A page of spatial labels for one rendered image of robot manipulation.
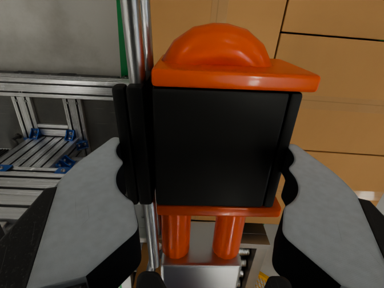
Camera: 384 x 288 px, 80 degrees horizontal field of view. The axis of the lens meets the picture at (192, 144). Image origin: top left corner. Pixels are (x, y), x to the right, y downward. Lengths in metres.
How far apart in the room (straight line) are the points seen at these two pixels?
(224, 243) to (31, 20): 1.48
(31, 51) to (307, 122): 1.41
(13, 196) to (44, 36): 1.02
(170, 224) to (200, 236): 0.05
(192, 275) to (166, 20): 0.70
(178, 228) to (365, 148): 0.99
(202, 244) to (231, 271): 0.03
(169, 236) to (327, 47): 0.80
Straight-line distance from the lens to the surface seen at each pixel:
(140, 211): 1.25
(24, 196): 0.67
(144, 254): 1.13
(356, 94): 0.99
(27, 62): 1.62
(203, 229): 0.22
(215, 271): 0.20
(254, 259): 1.28
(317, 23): 0.87
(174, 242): 0.18
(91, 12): 1.42
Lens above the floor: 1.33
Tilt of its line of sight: 62 degrees down
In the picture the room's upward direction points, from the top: 180 degrees counter-clockwise
